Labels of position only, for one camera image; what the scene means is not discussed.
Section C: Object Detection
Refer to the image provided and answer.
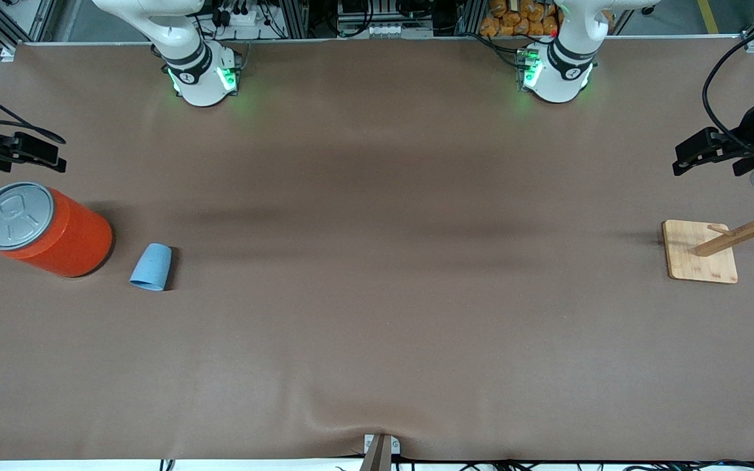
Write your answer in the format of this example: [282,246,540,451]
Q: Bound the light blue plastic cup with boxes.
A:
[130,243,173,292]

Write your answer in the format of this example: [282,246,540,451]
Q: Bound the wooden cup rack stand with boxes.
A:
[662,190,754,285]

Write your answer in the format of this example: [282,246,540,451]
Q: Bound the orange can with grey lid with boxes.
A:
[0,182,114,278]

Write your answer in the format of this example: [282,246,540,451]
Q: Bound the orange snack bag pile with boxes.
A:
[480,0,560,37]

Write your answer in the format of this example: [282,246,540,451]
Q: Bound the white power strip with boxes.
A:
[217,7,258,27]

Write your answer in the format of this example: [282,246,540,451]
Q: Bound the brown table mat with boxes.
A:
[0,36,754,462]

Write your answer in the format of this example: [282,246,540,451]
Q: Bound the white connector block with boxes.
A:
[365,23,418,38]

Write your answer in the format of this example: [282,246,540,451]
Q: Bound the brown slanted bar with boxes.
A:
[359,434,393,471]

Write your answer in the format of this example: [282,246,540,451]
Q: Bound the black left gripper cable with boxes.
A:
[703,18,754,158]

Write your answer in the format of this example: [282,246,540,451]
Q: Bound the grey metal edge bracket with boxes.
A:
[364,434,401,455]

